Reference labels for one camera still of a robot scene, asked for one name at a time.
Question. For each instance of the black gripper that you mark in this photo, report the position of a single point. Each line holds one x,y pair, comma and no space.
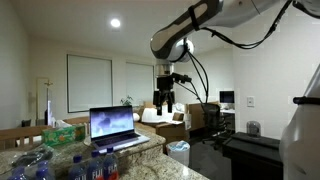
165,85

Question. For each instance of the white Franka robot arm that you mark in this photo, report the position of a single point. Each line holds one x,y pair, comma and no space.
173,36

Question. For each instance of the low cardboard box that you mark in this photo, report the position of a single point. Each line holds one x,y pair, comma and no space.
170,131

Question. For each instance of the tall cardboard box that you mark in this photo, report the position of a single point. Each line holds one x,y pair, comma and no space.
195,115

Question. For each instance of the green houseplant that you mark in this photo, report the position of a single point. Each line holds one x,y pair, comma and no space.
126,100

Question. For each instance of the white trash bin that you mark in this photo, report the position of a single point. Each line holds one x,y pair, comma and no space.
178,153

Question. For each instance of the black office chair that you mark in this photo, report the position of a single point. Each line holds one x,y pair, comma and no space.
213,116

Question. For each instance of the desktop computer monitor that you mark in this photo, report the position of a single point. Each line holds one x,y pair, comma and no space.
226,97

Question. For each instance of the large white window blind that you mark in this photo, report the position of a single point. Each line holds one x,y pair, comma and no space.
89,83

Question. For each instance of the wooden chair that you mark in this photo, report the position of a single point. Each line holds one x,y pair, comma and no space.
76,120
20,131

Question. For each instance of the glass jar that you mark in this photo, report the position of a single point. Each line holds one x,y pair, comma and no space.
253,129

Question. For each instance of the round ceiling light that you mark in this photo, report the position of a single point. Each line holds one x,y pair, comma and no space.
115,23

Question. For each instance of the black cabinet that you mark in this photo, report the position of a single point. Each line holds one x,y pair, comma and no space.
253,156

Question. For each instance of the green tissue box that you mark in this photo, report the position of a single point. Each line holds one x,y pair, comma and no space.
63,135

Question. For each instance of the shrink-wrapped water bottle pack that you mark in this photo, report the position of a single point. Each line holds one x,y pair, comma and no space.
41,173

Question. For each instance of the black plastic tray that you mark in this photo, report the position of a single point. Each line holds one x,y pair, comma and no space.
31,158

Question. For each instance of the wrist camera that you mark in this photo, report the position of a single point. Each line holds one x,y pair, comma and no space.
181,78

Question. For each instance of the white light switch plate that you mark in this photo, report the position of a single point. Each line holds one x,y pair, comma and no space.
250,101

